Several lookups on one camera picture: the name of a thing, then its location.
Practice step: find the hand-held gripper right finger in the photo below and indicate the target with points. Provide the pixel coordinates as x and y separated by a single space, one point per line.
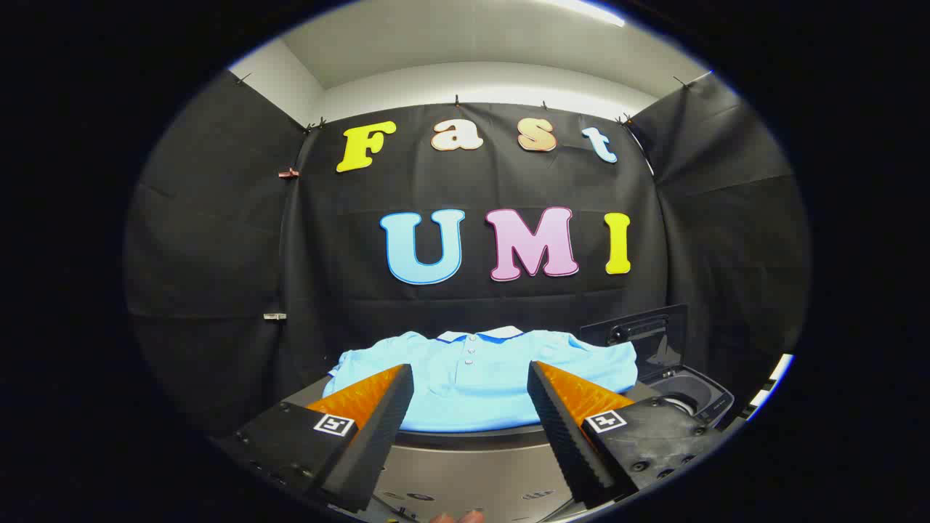
563 436

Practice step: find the light blue polo shirt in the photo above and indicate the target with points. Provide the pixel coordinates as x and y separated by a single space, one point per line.
472 392

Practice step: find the dark washing machine lid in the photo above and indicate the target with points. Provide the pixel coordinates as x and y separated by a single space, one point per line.
632 330

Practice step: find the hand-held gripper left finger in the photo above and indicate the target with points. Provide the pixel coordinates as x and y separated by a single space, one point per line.
378 436

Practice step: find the grey washing machine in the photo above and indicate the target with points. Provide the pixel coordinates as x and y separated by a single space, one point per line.
697 396

